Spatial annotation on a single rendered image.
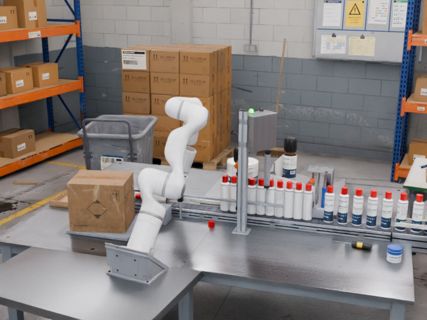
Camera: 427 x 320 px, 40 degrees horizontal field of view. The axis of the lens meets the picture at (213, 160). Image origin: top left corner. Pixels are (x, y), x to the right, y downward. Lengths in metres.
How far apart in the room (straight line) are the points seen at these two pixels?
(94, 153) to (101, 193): 2.45
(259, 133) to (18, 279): 1.35
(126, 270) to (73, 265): 0.31
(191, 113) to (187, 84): 3.74
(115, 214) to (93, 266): 0.37
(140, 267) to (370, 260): 1.12
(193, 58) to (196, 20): 1.65
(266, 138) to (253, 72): 4.86
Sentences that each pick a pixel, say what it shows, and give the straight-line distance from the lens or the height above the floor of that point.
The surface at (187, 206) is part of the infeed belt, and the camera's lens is 3.43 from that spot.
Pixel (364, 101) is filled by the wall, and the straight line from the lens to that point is 7.56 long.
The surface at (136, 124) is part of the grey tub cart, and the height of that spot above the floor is 0.71.
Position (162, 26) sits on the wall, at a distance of 8.42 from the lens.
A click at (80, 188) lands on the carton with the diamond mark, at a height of 1.09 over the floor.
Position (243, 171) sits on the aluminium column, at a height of 1.18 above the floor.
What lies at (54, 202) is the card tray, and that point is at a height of 0.86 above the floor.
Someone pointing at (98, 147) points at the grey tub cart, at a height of 0.67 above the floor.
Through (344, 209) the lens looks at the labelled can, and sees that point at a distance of 3.22.
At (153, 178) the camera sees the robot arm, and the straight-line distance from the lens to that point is 2.82.
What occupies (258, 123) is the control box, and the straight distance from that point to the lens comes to 3.02.
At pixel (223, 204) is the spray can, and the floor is 0.92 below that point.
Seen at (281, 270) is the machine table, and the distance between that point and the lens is 2.83.
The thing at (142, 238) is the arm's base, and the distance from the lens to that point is 2.74.
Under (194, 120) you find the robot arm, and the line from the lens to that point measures 2.90.
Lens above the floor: 2.12
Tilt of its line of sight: 17 degrees down
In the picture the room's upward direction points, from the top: straight up
